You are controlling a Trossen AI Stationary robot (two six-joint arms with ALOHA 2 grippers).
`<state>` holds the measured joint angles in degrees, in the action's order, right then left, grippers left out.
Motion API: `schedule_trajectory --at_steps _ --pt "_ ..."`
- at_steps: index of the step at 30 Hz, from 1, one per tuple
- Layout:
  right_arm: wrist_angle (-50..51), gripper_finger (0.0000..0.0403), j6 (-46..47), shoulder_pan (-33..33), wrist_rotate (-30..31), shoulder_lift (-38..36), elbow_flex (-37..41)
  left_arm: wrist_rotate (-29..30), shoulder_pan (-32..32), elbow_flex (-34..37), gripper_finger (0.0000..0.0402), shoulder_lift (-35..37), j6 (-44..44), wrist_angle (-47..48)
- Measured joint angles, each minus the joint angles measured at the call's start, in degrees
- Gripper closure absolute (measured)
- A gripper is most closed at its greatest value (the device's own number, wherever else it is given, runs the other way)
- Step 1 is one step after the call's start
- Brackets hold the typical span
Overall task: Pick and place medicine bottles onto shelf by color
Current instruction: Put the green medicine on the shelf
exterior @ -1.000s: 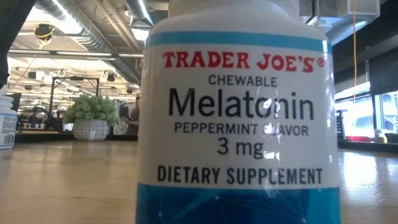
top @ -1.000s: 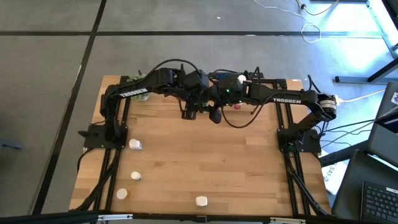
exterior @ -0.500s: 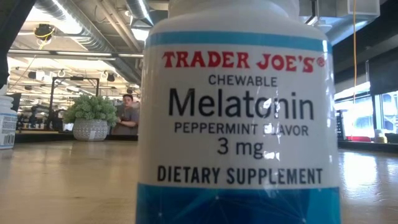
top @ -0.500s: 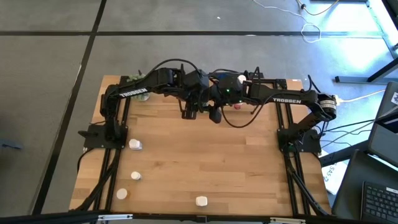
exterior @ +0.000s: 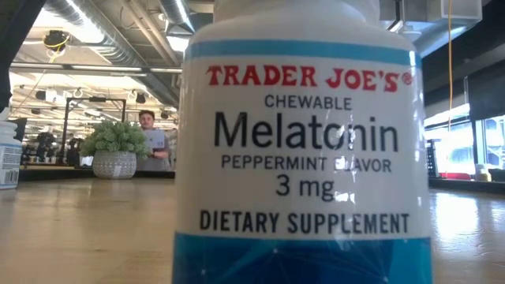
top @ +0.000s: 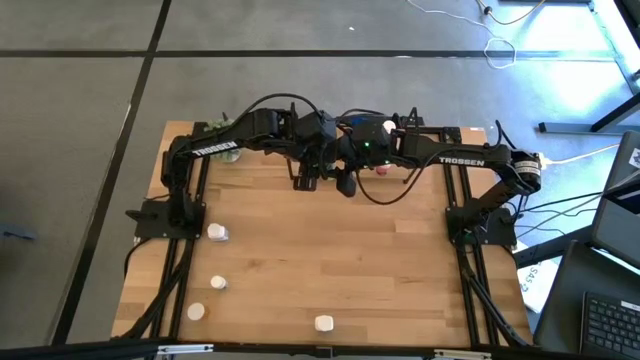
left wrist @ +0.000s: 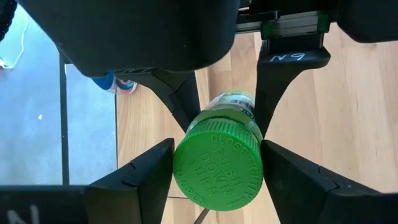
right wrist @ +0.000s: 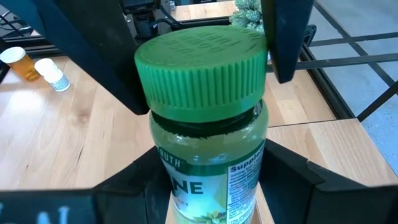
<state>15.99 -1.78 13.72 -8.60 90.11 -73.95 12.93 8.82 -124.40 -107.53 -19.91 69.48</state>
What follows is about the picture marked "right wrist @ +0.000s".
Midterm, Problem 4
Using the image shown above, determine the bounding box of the amber bottle white cap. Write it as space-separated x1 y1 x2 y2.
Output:
0 46 41 82

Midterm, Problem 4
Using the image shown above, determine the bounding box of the black aluminium table frame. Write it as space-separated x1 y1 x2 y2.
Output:
0 9 357 121

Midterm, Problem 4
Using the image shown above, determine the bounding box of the green potted plant white pot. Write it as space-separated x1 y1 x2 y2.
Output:
229 0 265 34

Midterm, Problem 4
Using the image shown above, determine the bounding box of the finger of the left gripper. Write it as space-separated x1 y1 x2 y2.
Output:
0 0 150 115
261 0 314 84

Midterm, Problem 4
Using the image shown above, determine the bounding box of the small white-capped labelled bottle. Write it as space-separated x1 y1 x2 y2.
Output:
34 58 72 93

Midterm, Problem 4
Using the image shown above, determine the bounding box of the green caffeine bottle green cap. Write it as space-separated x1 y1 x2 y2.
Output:
134 25 270 224

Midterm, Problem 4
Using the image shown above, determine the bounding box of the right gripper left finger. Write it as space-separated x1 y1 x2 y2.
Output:
0 146 172 224

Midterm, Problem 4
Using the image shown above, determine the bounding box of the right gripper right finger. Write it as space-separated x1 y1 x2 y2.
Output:
259 139 398 224

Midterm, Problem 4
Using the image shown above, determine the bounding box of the wooden shelf black metal frame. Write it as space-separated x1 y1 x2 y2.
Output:
266 52 398 187

